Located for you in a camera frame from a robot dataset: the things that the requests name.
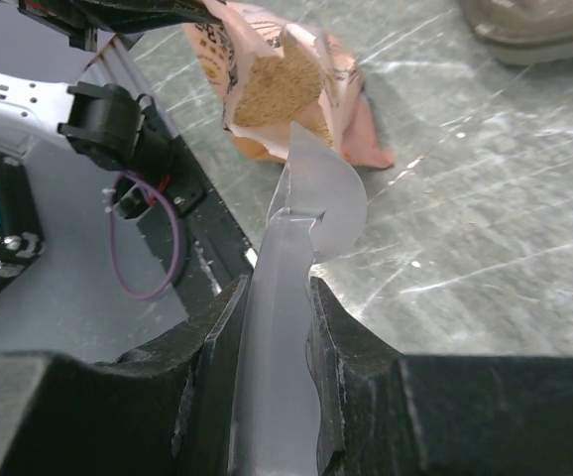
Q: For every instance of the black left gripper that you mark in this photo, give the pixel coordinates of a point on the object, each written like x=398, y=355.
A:
x=81, y=20

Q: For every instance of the pink cat litter bag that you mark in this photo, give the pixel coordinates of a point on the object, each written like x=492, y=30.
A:
x=270, y=72

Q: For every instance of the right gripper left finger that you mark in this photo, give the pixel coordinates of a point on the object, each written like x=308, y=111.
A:
x=163, y=408

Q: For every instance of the brown plastic litter box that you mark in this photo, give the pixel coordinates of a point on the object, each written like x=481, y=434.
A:
x=522, y=32

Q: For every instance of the clear plastic litter scoop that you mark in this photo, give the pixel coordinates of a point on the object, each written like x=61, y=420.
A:
x=317, y=213

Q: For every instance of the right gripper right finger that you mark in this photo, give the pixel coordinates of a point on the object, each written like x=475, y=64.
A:
x=389, y=413

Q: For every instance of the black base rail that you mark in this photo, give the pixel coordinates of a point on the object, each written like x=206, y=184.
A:
x=213, y=247

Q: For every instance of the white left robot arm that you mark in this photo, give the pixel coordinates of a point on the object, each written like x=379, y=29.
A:
x=99, y=122

